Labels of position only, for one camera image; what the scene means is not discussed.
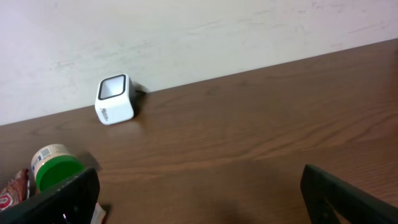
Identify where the red Topps candy bar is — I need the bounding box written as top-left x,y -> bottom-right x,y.
0,169 -> 30,211

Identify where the green lidded white jar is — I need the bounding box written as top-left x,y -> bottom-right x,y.
30,144 -> 84,192

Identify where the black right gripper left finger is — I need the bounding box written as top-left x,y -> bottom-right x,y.
1,168 -> 100,224

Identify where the orange Kleenex tissue pack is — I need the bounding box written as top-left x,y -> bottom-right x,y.
90,203 -> 106,224

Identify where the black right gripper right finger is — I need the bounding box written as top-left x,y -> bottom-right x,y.
300,164 -> 397,224

